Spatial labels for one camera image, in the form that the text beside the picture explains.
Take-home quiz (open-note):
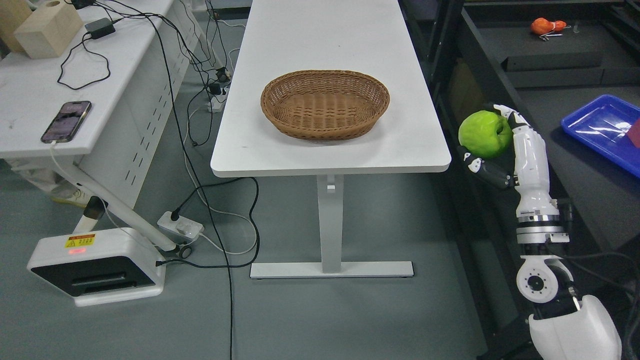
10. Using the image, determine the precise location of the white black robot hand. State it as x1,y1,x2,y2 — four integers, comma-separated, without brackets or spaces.
458,104,560,222

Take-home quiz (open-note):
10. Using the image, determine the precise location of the white long table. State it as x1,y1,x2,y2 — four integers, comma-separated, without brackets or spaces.
210,0,451,280

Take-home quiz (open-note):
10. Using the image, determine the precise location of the orange toy on shelf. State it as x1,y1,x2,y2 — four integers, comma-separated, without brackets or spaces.
529,17,567,36

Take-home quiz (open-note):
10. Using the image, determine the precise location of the black metal shelf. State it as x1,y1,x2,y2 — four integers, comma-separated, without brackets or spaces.
400,0,640,360

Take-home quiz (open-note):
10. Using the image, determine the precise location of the blue plastic tray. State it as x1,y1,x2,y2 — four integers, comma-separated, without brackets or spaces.
560,95,640,178

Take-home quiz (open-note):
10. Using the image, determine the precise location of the white floor power strip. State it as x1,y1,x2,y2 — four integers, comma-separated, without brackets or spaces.
157,210,205,245

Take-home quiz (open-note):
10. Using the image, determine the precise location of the beige wooden block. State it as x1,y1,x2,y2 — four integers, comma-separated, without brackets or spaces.
13,0,83,59

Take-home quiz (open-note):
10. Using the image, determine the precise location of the white far power strip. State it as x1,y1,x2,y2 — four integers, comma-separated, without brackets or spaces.
208,83,230,113

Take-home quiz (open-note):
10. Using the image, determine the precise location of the smartphone with lit screen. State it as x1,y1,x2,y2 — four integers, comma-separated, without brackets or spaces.
40,100,92,144

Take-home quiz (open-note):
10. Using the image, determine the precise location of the white side desk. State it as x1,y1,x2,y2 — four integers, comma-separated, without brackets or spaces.
0,0,202,252

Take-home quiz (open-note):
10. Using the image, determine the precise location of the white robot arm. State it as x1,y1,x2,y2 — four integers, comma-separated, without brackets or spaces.
516,212,622,360

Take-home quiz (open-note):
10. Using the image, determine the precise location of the brown wicker basket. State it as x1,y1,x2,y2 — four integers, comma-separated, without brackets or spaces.
260,70,391,141

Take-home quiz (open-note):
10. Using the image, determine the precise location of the green apple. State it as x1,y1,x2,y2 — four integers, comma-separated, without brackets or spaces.
458,110,514,160

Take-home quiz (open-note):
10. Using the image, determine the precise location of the white black base unit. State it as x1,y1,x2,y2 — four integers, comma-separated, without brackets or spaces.
27,227,166,306

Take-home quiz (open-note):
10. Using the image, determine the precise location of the black power adapter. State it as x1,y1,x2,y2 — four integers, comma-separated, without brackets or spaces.
84,17,115,40

